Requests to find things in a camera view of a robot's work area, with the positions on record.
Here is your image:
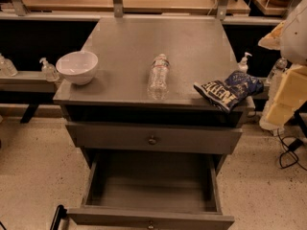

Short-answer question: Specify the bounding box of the clear bottle far left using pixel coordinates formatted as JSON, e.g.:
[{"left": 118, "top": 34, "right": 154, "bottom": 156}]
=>
[{"left": 0, "top": 53, "right": 18, "bottom": 77}]

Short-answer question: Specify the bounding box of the left grey bench shelf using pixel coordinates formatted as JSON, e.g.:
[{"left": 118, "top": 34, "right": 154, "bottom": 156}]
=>
[{"left": 0, "top": 71, "right": 62, "bottom": 124}]

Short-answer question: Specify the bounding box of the wooden background table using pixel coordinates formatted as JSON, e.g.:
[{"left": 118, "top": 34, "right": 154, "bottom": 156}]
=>
[{"left": 23, "top": 0, "right": 216, "bottom": 14}]

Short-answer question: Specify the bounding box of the open lower grey drawer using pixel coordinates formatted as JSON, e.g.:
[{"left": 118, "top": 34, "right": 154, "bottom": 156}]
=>
[{"left": 68, "top": 150, "right": 234, "bottom": 230}]

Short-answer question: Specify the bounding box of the clear plastic water bottle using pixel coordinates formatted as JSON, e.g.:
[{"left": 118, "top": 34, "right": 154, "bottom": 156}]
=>
[{"left": 148, "top": 54, "right": 170, "bottom": 100}]

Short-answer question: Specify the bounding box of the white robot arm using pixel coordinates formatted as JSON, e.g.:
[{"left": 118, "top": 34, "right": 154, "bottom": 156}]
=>
[{"left": 259, "top": 0, "right": 307, "bottom": 130}]

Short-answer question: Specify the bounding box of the sanitizer pump bottle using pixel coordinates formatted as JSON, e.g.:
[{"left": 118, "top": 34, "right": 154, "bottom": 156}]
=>
[
  {"left": 39, "top": 57, "right": 59, "bottom": 81},
  {"left": 238, "top": 52, "right": 251, "bottom": 73}
]

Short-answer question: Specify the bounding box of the blue chip bag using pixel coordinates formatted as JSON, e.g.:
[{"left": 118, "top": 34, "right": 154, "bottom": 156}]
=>
[{"left": 194, "top": 70, "right": 264, "bottom": 113}]

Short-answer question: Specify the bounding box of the grey drawer cabinet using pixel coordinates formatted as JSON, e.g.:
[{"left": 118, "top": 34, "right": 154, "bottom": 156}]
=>
[{"left": 54, "top": 16, "right": 253, "bottom": 169}]

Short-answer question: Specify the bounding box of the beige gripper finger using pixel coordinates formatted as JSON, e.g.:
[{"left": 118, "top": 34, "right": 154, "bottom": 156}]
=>
[{"left": 259, "top": 64, "right": 307, "bottom": 130}]

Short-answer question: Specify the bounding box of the upper grey drawer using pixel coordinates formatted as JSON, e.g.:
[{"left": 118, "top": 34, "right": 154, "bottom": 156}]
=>
[{"left": 66, "top": 122, "right": 242, "bottom": 154}]

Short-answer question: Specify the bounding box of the white bowl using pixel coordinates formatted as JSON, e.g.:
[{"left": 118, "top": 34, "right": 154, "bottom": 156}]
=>
[{"left": 56, "top": 51, "right": 98, "bottom": 85}]

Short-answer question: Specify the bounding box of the right sanitizer pump bottle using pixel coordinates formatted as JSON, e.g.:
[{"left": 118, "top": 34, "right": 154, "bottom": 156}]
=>
[{"left": 238, "top": 52, "right": 251, "bottom": 73}]

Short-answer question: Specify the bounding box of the background water bottle right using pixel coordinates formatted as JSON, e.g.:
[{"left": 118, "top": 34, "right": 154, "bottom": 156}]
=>
[{"left": 266, "top": 57, "right": 288, "bottom": 83}]

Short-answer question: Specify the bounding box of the black cable on floor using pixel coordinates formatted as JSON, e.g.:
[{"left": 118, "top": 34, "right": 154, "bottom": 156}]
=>
[{"left": 276, "top": 129, "right": 307, "bottom": 172}]

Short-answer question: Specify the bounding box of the black object bottom left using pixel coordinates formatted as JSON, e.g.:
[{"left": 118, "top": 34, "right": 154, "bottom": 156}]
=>
[{"left": 50, "top": 204, "right": 67, "bottom": 230}]

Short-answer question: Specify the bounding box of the left sanitizer pump bottle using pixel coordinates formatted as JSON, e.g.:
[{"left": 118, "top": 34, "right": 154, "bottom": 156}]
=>
[{"left": 39, "top": 57, "right": 59, "bottom": 81}]

